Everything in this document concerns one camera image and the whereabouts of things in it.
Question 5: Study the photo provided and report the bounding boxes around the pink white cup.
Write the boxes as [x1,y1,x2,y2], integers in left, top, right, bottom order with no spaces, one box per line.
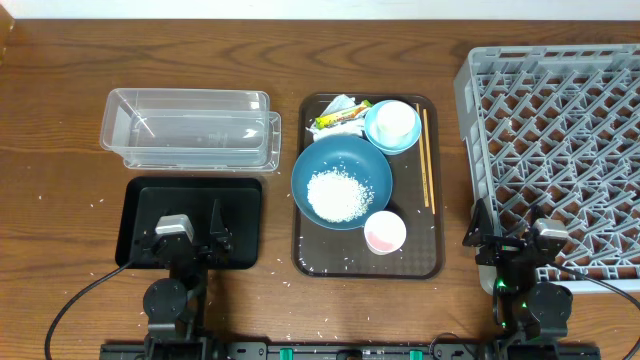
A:
[364,211,407,255]

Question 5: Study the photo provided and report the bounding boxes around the light blue small bowl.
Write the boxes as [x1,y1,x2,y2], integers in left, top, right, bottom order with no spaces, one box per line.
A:
[364,100,422,155]

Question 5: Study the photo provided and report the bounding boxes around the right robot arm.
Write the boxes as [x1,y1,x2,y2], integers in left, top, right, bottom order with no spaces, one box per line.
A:
[463,200,573,345]

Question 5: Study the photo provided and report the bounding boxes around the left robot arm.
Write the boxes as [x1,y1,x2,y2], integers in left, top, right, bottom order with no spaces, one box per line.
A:
[142,199,232,359]

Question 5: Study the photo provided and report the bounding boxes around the grey dishwasher rack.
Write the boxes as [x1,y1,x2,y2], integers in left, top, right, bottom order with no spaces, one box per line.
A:
[454,44,639,294]

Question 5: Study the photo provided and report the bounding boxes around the right wooden chopstick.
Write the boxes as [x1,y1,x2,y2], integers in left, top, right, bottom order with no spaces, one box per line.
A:
[422,109,436,216]

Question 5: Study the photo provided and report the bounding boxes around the wooden chopstick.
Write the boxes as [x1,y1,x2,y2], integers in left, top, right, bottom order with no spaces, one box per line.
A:
[415,103,430,208]
[422,109,436,216]

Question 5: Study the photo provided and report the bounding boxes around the black tray bin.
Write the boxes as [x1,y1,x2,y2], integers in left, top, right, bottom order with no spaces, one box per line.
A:
[115,176,262,269]

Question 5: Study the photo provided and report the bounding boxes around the brown serving tray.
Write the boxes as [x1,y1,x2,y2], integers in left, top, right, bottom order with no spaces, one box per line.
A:
[290,93,445,280]

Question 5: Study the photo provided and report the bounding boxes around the clear plastic bin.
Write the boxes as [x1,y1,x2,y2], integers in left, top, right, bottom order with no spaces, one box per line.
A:
[100,88,282,173]

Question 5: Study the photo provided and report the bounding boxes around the white rice pile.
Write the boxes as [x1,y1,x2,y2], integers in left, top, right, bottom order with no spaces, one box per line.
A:
[307,169,375,223]

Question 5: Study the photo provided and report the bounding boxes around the dark blue bowl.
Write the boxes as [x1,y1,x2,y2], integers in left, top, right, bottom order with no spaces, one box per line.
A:
[291,135,393,230]

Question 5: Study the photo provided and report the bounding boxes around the left wooden chopstick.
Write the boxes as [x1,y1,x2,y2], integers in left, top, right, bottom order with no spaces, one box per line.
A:
[415,103,430,208]

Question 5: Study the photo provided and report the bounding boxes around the yellow green snack wrapper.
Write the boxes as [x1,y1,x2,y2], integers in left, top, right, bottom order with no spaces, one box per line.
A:
[315,100,372,129]

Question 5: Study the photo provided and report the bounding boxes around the crumpled white tissue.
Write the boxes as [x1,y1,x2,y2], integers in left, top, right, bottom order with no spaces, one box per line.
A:
[306,94,365,141]

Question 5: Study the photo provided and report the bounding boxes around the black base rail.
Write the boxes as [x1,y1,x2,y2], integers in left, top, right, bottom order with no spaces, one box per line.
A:
[98,340,601,360]

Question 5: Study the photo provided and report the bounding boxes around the black left cable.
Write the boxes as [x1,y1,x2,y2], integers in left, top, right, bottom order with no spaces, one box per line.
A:
[44,259,136,360]

